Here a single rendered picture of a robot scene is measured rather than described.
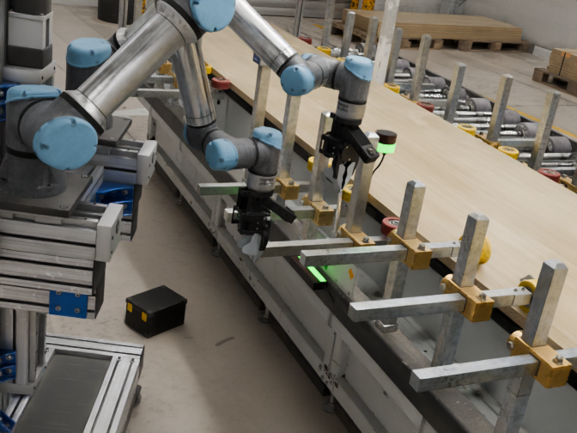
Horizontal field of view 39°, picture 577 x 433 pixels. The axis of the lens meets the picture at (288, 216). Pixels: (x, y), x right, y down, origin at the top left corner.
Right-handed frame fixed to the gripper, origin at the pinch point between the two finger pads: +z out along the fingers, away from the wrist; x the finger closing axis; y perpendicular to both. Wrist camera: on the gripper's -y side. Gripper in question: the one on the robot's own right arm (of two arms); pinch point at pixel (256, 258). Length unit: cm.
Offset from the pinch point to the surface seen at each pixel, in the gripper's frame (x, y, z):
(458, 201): -14, -73, -9
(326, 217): -20.1, -30.5, -1.9
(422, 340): 17, -47, 20
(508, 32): -689, -639, 44
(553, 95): -54, -137, -34
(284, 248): 1.4, -7.1, -3.1
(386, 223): 0.5, -38.0, -9.0
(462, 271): 47, -28, -19
